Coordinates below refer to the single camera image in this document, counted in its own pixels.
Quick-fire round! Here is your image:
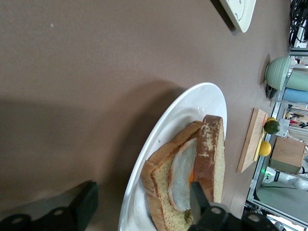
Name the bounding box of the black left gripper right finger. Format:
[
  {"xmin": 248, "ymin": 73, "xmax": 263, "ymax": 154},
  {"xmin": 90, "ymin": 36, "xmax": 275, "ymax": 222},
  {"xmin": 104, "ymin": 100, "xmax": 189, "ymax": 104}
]
[{"xmin": 187, "ymin": 181, "xmax": 280, "ymax": 231}]

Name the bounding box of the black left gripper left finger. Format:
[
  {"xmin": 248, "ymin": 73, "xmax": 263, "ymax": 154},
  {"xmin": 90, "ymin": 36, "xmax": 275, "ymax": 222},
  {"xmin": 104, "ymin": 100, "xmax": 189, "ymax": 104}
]
[{"xmin": 0, "ymin": 180, "xmax": 100, "ymax": 231}]

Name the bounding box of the plain bread slice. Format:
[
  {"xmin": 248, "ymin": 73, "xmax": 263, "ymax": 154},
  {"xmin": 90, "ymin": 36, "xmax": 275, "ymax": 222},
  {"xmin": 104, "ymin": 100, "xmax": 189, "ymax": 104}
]
[{"xmin": 192, "ymin": 115, "xmax": 226, "ymax": 205}]

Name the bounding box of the white round plate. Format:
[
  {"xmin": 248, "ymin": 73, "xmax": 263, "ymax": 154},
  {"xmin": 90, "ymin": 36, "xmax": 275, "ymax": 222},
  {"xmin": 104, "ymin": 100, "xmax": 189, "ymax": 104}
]
[{"xmin": 117, "ymin": 82, "xmax": 228, "ymax": 231}]

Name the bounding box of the fried egg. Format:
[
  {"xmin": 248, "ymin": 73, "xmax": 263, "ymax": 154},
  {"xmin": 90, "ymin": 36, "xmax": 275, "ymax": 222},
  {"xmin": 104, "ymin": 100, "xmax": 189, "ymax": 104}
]
[{"xmin": 167, "ymin": 137, "xmax": 198, "ymax": 212}]

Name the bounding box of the bread slice under egg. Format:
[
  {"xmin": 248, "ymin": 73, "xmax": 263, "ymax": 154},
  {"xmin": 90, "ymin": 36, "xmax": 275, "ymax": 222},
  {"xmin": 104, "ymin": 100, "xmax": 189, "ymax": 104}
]
[{"xmin": 141, "ymin": 120, "xmax": 203, "ymax": 231}]

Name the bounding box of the wooden cutting board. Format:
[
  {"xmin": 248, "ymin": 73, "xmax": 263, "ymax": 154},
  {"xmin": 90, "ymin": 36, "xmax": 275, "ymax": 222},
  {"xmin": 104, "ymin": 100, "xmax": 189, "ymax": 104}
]
[{"xmin": 236, "ymin": 107, "xmax": 269, "ymax": 173}]

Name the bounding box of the wooden box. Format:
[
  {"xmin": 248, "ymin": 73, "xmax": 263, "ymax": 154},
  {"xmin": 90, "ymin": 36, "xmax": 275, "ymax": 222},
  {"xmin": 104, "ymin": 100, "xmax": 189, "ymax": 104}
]
[{"xmin": 269, "ymin": 137, "xmax": 307, "ymax": 175}]

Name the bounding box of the green avocado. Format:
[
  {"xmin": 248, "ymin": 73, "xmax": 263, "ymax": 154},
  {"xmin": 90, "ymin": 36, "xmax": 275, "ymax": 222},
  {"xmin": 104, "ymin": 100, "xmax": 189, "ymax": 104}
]
[{"xmin": 263, "ymin": 119, "xmax": 281, "ymax": 135}]

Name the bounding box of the blue cup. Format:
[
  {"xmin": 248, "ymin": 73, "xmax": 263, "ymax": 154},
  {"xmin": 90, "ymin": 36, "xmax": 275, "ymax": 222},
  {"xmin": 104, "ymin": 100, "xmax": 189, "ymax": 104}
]
[{"xmin": 282, "ymin": 88, "xmax": 308, "ymax": 104}]

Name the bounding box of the pale green bowl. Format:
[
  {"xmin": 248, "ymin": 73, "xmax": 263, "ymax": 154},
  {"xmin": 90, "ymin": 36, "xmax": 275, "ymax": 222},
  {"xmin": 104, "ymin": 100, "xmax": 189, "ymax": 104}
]
[{"xmin": 264, "ymin": 55, "xmax": 292, "ymax": 91}]

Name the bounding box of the pale green cup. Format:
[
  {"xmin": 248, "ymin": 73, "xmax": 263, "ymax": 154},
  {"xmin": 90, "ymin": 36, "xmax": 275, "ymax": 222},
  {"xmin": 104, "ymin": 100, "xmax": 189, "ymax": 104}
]
[{"xmin": 285, "ymin": 66, "xmax": 308, "ymax": 92}]

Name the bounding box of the cream tray with bear print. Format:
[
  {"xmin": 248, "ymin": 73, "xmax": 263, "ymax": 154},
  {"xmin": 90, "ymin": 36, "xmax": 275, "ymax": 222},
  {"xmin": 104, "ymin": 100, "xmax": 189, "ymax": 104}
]
[{"xmin": 218, "ymin": 0, "xmax": 257, "ymax": 34}]

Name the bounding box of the aluminium frame profile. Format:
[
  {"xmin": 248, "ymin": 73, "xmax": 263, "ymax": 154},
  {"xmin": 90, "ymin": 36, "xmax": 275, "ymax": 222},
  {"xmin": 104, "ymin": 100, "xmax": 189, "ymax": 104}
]
[{"xmin": 244, "ymin": 101, "xmax": 292, "ymax": 217}]

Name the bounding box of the white wire rack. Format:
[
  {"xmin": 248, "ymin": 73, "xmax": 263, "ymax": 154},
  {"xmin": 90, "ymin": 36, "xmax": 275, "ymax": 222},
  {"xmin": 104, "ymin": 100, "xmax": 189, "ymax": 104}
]
[{"xmin": 273, "ymin": 64, "xmax": 308, "ymax": 110}]

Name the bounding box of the black cable bundle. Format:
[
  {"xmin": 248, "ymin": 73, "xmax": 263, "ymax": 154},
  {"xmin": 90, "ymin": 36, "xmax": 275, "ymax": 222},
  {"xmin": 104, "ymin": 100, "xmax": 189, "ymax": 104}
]
[{"xmin": 288, "ymin": 0, "xmax": 308, "ymax": 48}]

